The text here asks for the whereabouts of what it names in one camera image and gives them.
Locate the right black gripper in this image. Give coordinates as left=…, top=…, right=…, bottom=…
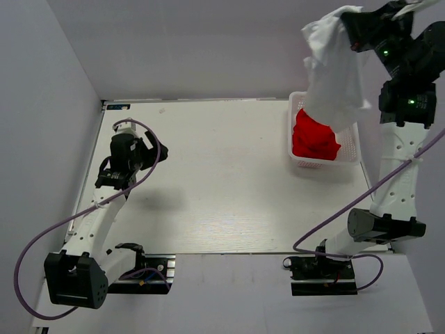
left=339, top=0, right=413, bottom=80

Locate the white t shirt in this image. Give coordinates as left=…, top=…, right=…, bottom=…
left=301, top=6, right=371, bottom=133

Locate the red t shirt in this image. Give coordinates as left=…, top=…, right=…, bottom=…
left=292, top=109, right=341, bottom=161

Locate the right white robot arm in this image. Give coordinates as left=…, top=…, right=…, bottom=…
left=314, top=1, right=444, bottom=278

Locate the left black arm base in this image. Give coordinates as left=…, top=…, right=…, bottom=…
left=108, top=254, right=176, bottom=295

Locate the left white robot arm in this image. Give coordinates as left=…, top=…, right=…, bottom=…
left=44, top=130, right=168, bottom=309

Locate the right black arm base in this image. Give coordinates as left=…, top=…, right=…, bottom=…
left=282, top=256, right=358, bottom=296

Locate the blue table label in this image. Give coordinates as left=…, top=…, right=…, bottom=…
left=106, top=104, right=131, bottom=111

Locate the white plastic basket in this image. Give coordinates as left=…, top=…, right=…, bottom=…
left=287, top=91, right=362, bottom=168

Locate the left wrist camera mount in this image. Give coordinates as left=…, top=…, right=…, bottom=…
left=112, top=119, right=138, bottom=138

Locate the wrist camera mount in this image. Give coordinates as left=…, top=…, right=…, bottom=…
left=392, top=0, right=441, bottom=20
left=112, top=119, right=138, bottom=138

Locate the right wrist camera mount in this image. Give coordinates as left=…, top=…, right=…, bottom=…
left=392, top=0, right=441, bottom=20

